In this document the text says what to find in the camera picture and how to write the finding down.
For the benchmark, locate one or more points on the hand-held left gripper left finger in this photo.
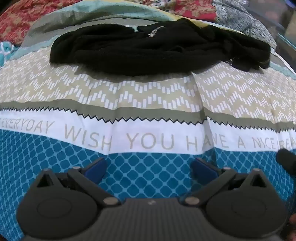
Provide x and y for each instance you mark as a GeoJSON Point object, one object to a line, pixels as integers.
{"type": "Point", "coordinates": [96, 168]}

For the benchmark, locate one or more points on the teal patterned pillow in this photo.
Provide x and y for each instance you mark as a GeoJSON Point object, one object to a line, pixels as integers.
{"type": "Point", "coordinates": [5, 54]}

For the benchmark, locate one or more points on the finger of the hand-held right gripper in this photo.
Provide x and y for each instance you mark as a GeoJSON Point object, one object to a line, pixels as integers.
{"type": "Point", "coordinates": [286, 160]}

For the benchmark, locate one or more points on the clear storage box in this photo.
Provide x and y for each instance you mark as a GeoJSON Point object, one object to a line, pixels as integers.
{"type": "Point", "coordinates": [289, 30]}

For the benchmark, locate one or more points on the floral patchwork quilt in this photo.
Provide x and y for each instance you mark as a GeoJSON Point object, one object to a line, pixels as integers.
{"type": "Point", "coordinates": [23, 23]}

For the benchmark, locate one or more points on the printed bed sheet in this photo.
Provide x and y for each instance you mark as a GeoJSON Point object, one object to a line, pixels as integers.
{"type": "Point", "coordinates": [148, 102]}

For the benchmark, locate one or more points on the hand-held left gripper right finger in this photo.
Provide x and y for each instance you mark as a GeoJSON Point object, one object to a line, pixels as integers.
{"type": "Point", "coordinates": [203, 168]}

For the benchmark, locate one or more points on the black pants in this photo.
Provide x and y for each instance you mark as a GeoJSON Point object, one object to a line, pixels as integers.
{"type": "Point", "coordinates": [143, 53]}

